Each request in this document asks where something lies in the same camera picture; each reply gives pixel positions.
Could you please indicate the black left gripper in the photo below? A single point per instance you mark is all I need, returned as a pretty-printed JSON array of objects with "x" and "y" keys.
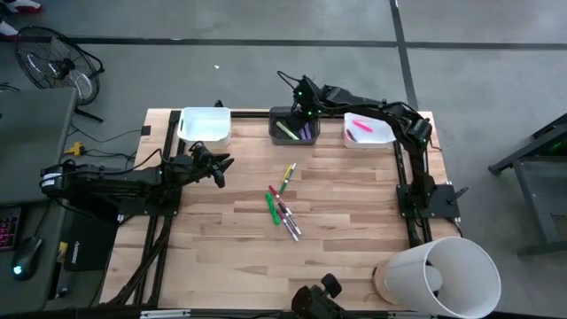
[{"x": 197, "y": 161}]

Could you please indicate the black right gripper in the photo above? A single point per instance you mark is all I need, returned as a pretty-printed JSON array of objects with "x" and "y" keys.
[{"x": 310, "y": 99}]

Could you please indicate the yellow-green highlighter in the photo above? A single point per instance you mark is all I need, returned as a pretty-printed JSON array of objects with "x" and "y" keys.
[{"x": 287, "y": 130}]

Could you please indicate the dark purple pen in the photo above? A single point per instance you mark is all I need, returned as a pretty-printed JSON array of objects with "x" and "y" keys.
[{"x": 351, "y": 135}]

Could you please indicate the pink highlighter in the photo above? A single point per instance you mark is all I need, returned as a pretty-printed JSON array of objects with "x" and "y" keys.
[{"x": 362, "y": 126}]

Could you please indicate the yellow thin marker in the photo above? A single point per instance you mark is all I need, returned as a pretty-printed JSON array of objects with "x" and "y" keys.
[{"x": 287, "y": 172}]

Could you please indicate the red capped white marker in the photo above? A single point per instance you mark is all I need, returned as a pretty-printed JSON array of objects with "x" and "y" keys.
[{"x": 279, "y": 199}]

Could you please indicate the white plastic bin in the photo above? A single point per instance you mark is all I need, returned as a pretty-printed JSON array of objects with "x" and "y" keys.
[
  {"x": 376, "y": 137},
  {"x": 204, "y": 126}
]

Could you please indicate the white red-labelled marker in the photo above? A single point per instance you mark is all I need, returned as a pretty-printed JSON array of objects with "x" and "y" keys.
[{"x": 289, "y": 228}]

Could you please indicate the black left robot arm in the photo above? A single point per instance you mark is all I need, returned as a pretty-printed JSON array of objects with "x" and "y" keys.
[{"x": 102, "y": 181}]

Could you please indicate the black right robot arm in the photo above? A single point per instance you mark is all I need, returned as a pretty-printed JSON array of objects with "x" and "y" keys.
[{"x": 398, "y": 119}]

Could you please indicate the grey plastic bin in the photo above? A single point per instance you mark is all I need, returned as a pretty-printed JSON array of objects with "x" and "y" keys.
[{"x": 279, "y": 138}]

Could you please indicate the black table clamp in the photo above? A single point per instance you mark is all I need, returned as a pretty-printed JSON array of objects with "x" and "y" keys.
[{"x": 218, "y": 104}]

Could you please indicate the small black plate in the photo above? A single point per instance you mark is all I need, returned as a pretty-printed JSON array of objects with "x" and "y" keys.
[{"x": 145, "y": 130}]

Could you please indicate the yellow power plug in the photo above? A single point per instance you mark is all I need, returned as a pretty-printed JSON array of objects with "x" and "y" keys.
[{"x": 75, "y": 149}]

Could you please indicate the black floor fan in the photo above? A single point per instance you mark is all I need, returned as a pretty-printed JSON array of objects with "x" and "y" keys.
[{"x": 57, "y": 66}]

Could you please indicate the grey desk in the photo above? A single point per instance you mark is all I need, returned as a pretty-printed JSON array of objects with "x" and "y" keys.
[{"x": 31, "y": 142}]

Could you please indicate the round wooden lamp base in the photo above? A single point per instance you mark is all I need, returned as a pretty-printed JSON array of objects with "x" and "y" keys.
[{"x": 378, "y": 283}]

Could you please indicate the black computer mouse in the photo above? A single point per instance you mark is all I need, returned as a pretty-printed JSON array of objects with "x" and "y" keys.
[{"x": 26, "y": 259}]

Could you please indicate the backlit keyboard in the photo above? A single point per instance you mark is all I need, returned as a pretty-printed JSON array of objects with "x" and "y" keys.
[{"x": 9, "y": 228}]

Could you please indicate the white cylindrical bucket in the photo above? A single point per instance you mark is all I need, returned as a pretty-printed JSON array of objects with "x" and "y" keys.
[{"x": 460, "y": 277}]

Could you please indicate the person's shoe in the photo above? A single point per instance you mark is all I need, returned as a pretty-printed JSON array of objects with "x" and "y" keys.
[
  {"x": 24, "y": 5},
  {"x": 6, "y": 30}
]

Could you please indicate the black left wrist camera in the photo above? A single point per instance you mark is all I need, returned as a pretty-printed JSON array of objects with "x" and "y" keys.
[{"x": 218, "y": 178}]

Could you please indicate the black aluminium table frame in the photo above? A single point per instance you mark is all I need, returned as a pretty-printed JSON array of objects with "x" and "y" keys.
[{"x": 248, "y": 114}]

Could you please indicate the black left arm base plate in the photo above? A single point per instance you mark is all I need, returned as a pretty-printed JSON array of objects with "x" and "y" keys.
[{"x": 150, "y": 208}]

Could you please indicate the silver metal bracket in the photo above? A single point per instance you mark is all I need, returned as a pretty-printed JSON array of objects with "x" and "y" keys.
[{"x": 165, "y": 314}]

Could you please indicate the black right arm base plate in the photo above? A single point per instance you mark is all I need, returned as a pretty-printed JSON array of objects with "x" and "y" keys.
[{"x": 440, "y": 204}]

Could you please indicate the grey metal bench frame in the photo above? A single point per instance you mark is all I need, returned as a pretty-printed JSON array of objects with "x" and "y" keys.
[{"x": 531, "y": 177}]

